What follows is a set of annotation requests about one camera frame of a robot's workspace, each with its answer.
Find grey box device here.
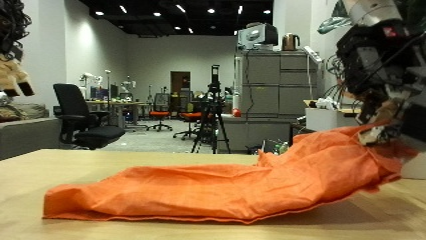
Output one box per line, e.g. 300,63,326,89
237,22,280,52

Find green bottles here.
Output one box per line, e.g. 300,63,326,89
270,141,290,156

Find dark side table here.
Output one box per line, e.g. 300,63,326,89
289,122,321,148

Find low grey cabinet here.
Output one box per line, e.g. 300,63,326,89
220,114,297,154

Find white storage box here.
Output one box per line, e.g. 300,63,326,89
305,108,361,133

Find grey sofa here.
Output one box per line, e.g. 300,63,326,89
0,117,63,161

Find white plastic bag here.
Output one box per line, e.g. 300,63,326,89
316,97,341,111

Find tall grey filing cabinet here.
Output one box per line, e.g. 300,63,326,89
233,49,325,119

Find black camera tripod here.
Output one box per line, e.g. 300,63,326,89
190,64,232,155

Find brown cushion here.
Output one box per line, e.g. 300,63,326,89
0,102,49,123

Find orange seat office chair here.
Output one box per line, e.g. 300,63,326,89
172,90,204,141
145,93,174,133

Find white power strip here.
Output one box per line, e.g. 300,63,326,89
302,45,325,64

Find wooden desk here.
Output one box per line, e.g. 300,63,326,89
85,100,150,129

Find orange shirt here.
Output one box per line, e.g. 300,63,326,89
43,121,421,225

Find black office chair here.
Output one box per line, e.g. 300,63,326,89
52,83,126,151

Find thin stand with white head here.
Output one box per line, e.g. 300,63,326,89
104,69,112,101

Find copper kettle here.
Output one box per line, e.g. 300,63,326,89
281,33,302,52

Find green leafy plant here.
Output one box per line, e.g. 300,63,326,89
317,0,426,34

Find brown door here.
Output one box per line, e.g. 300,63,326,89
169,70,192,96

